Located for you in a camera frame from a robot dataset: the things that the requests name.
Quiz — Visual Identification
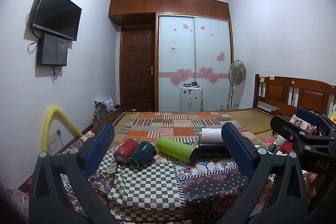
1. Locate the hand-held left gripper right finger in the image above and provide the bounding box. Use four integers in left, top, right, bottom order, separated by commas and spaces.
221, 123, 315, 224

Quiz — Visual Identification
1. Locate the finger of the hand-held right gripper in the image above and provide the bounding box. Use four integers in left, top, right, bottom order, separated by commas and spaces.
270, 115, 324, 151
296, 107, 336, 137

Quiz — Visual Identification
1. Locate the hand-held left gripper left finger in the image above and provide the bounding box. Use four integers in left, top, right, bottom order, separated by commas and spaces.
28, 122, 124, 224

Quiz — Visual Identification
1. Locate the red cup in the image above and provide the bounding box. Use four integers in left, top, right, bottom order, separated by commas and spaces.
114, 139, 139, 165

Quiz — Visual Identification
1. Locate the white cup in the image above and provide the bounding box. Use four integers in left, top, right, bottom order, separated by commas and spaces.
200, 128, 223, 143

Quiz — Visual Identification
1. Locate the dark green cup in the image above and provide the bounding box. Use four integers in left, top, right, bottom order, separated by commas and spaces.
128, 141, 157, 167

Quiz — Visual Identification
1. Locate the light green tumbler cup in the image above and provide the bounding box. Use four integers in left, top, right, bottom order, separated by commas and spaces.
155, 137, 199, 164

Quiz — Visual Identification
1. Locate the person's right hand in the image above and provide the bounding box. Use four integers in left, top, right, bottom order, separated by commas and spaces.
306, 172, 322, 199

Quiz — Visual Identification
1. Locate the pink printed bag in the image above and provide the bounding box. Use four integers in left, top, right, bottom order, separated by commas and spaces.
289, 114, 319, 135

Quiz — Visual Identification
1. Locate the red packet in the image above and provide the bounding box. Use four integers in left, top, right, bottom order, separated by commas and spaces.
276, 141, 294, 155

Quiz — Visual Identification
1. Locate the black and white bottle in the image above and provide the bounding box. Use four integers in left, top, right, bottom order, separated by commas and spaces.
197, 141, 231, 159

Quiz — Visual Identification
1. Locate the wooden bed headboard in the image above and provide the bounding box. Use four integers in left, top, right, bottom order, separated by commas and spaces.
253, 74, 336, 119

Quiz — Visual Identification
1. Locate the clothes pile on floor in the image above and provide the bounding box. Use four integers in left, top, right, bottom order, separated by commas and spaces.
94, 97, 116, 120

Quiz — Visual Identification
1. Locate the dark floral blanket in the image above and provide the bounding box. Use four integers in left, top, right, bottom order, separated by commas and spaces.
50, 132, 275, 224

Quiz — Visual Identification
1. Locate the green checkered cloth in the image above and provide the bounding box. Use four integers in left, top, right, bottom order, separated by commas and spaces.
92, 144, 186, 224

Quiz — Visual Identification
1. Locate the yellow foam tube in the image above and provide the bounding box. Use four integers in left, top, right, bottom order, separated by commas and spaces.
41, 106, 83, 154

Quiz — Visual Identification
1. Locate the patchwork blanket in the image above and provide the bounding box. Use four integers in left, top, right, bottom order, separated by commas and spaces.
115, 111, 258, 147

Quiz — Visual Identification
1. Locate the white box appliance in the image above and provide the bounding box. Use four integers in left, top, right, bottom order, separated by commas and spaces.
179, 84, 204, 112

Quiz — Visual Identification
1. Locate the standing electric fan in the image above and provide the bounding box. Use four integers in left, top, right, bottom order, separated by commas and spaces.
227, 59, 247, 110

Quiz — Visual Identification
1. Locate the brown wooden door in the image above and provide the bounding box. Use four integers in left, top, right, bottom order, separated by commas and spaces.
121, 26, 155, 112

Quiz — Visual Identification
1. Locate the wooden wardrobe with heart stickers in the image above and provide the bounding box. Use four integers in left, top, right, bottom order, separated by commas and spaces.
108, 0, 234, 112

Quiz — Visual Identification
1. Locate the small wall-mounted black screen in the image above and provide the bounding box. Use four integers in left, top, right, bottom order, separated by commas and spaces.
37, 33, 69, 67

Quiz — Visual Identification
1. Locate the black wall cable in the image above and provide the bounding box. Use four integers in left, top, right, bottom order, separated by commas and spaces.
27, 40, 40, 54

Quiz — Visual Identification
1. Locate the wall-mounted black television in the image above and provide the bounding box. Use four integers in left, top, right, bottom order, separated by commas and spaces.
31, 0, 82, 41

